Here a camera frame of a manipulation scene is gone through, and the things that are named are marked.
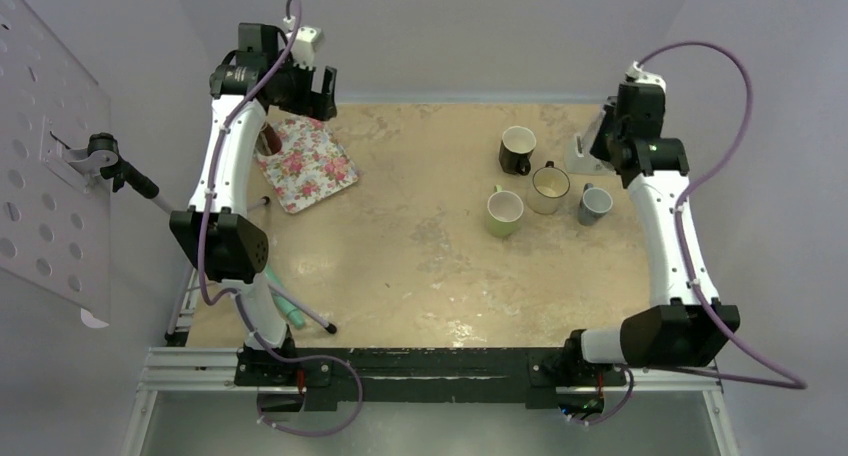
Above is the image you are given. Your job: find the grey blue mug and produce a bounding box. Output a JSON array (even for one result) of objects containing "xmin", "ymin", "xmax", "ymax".
[{"xmin": 577, "ymin": 183, "xmax": 614, "ymax": 226}]

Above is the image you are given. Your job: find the beige cream mug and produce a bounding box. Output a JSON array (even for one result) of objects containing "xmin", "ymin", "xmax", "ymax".
[{"xmin": 526, "ymin": 161, "xmax": 571, "ymax": 215}]

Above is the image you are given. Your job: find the glossy black mug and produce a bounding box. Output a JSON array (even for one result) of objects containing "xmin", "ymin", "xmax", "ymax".
[{"xmin": 498, "ymin": 126, "xmax": 537, "ymax": 176}]

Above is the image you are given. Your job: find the light green mug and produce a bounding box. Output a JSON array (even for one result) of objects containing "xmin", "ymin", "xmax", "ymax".
[{"xmin": 486, "ymin": 185, "xmax": 525, "ymax": 238}]

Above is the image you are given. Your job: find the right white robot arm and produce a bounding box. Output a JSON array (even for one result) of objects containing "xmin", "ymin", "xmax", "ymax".
[{"xmin": 560, "ymin": 76, "xmax": 740, "ymax": 383}]

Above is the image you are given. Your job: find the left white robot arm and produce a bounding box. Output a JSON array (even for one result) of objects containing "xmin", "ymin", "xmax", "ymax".
[{"xmin": 169, "ymin": 16, "xmax": 337, "ymax": 390}]

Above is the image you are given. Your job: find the dark brown mug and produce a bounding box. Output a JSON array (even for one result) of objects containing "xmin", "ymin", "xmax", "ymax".
[{"xmin": 257, "ymin": 123, "xmax": 282, "ymax": 157}]

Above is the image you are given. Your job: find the white wedge stand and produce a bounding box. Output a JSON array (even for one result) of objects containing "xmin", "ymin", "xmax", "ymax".
[{"xmin": 564, "ymin": 105, "xmax": 614, "ymax": 176}]

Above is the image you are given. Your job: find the floral pattern tray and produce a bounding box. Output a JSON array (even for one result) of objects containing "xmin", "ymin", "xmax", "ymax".
[{"xmin": 254, "ymin": 116, "xmax": 359, "ymax": 214}]

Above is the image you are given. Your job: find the teal marker pen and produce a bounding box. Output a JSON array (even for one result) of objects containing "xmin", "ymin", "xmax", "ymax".
[{"xmin": 264, "ymin": 267, "xmax": 306, "ymax": 329}]

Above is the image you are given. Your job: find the perforated white panel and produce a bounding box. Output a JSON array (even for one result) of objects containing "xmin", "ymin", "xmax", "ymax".
[{"xmin": 1, "ymin": 0, "xmax": 114, "ymax": 328}]

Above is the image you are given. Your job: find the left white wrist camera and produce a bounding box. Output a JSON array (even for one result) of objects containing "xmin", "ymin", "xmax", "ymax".
[{"xmin": 283, "ymin": 16, "xmax": 325, "ymax": 70}]

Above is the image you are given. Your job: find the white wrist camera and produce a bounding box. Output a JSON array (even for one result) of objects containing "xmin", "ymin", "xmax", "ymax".
[
  {"xmin": 283, "ymin": 16, "xmax": 325, "ymax": 70},
  {"xmin": 625, "ymin": 61, "xmax": 667, "ymax": 91}
]

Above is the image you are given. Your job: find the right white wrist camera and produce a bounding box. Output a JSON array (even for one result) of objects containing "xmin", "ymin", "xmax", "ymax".
[{"xmin": 625, "ymin": 61, "xmax": 667, "ymax": 91}]

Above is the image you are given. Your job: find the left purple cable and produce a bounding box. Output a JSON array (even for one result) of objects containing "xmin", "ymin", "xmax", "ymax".
[{"xmin": 195, "ymin": 0, "xmax": 366, "ymax": 440}]

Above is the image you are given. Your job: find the purple cable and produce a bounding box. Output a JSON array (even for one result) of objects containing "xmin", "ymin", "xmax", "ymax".
[
  {"xmin": 569, "ymin": 40, "xmax": 810, "ymax": 428},
  {"xmin": 195, "ymin": 0, "xmax": 366, "ymax": 440}
]

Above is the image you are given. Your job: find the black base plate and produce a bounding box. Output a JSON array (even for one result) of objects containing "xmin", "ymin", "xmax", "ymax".
[{"xmin": 234, "ymin": 347, "xmax": 627, "ymax": 411}]

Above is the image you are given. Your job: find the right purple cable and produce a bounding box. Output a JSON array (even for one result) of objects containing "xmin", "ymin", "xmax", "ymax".
[{"xmin": 569, "ymin": 40, "xmax": 810, "ymax": 428}]

